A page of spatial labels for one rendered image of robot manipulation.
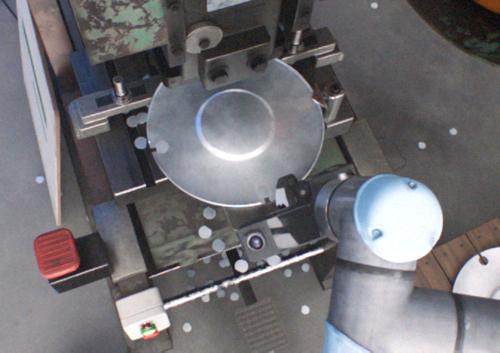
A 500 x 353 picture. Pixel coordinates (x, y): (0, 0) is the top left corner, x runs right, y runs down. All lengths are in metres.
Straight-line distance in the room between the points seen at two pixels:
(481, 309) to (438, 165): 1.37
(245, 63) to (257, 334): 0.82
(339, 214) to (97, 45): 0.33
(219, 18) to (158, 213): 0.41
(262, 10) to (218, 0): 0.08
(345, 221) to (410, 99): 1.48
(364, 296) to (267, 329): 0.99
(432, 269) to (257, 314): 0.43
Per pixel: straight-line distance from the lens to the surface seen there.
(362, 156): 1.19
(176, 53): 0.80
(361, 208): 0.57
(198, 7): 0.81
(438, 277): 1.47
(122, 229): 1.12
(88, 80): 1.18
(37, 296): 1.79
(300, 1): 0.82
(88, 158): 1.20
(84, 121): 1.10
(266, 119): 1.03
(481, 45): 0.93
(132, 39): 0.75
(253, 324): 1.56
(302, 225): 0.72
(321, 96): 1.07
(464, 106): 2.10
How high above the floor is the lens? 1.70
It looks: 66 degrees down
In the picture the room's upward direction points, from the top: 8 degrees clockwise
